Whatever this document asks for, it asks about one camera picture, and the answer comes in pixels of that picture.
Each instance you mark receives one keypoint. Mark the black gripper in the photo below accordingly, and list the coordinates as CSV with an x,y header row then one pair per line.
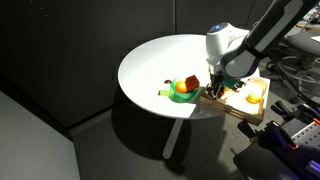
x,y
221,83

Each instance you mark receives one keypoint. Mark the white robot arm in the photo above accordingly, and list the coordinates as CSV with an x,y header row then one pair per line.
x,y
235,53

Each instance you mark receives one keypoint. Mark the wooden tray box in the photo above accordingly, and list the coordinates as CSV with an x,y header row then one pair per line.
x,y
235,104

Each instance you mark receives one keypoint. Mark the orange block in bowl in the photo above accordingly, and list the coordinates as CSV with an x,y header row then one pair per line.
x,y
192,83

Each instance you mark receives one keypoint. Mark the yellow toy lemon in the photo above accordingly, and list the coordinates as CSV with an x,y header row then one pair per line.
x,y
254,97

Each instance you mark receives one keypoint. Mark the green plastic bowl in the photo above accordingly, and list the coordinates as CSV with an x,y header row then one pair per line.
x,y
168,90

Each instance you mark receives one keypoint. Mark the orange ball in bowl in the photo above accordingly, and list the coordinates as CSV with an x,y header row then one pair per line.
x,y
181,87

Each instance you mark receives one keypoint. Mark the purple orange clamp front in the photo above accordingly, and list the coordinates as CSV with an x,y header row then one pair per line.
x,y
272,137

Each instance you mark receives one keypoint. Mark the purple orange clamp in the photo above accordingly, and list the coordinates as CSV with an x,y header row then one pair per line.
x,y
272,137
303,112

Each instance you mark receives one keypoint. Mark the white round table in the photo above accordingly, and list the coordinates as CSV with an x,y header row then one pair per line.
x,y
144,70

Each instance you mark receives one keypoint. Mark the office chair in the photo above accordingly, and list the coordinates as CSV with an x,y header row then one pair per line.
x,y
296,59

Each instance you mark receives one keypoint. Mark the purple orange clamp rear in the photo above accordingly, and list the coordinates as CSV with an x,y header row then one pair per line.
x,y
303,112

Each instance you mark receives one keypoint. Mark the black perforated breadboard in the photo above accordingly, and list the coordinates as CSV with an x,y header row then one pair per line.
x,y
308,140

